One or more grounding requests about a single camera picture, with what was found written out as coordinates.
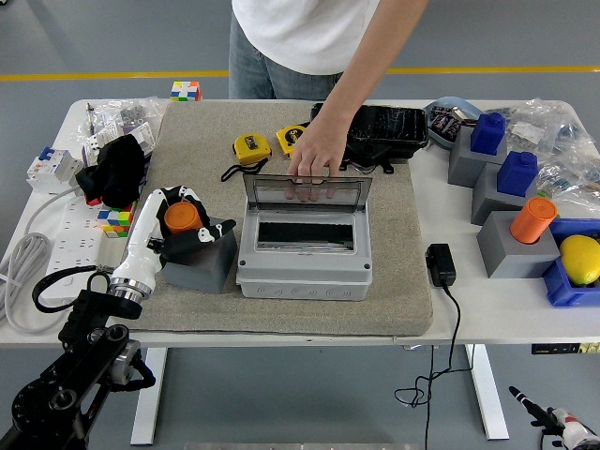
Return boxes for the black adapter cord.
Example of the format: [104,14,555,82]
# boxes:
[392,283,474,450]

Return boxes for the clear bags of small parts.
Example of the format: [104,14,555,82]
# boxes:
[69,96,170,156]

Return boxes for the black power adapter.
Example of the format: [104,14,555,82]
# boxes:
[425,242,458,288]

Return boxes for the grey enclosure cover clear lid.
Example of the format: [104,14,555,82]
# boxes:
[236,172,375,285]

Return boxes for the white blue circuit breaker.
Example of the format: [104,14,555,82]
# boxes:
[25,145,84,194]

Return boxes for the light blue bowl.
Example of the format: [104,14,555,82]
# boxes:
[423,96,484,151]

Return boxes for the black table control panel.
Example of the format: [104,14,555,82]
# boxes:
[531,342,600,355]

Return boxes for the dark snack packets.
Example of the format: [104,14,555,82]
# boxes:
[429,105,465,140]

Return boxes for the person's left hand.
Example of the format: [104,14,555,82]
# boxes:
[283,110,357,203]

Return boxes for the colourful puzzle cube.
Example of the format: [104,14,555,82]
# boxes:
[97,202,137,239]
[170,80,203,102]

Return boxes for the grey-brown foam mat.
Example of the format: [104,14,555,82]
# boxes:
[108,100,433,337]

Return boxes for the clear bags of components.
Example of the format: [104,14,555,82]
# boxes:
[505,97,600,219]

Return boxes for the blue storage bin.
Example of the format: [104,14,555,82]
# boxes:
[542,217,600,309]

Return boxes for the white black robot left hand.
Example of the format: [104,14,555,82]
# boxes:
[110,185,238,299]

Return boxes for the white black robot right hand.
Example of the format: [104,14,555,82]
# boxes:
[508,385,600,450]

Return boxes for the white power strip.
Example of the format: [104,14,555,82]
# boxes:
[39,196,109,301]

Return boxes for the white table leg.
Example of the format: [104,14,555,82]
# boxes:
[129,347,169,446]
[463,344,511,441]

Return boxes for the black cloth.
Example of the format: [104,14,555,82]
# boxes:
[74,135,147,209]

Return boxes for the blue plastic bottle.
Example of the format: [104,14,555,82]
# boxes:
[470,111,507,156]
[496,149,539,198]

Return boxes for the yellow tape measure black strap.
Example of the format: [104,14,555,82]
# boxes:
[220,133,273,183]

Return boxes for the white purple small package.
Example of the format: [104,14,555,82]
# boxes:
[82,121,157,163]

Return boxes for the orange cylindrical battery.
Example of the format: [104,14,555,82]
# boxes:
[163,201,205,235]
[509,196,559,246]

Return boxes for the grey holder block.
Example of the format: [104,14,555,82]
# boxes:
[470,161,540,226]
[160,216,238,295]
[447,126,510,188]
[476,210,562,280]

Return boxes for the black plastic housing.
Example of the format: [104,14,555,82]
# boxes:
[308,102,430,174]

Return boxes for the yellow lemon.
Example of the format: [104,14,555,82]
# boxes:
[559,234,600,287]

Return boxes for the white power strip cable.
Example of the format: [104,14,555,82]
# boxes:
[0,185,85,335]

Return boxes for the person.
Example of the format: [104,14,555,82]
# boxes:
[228,0,428,100]

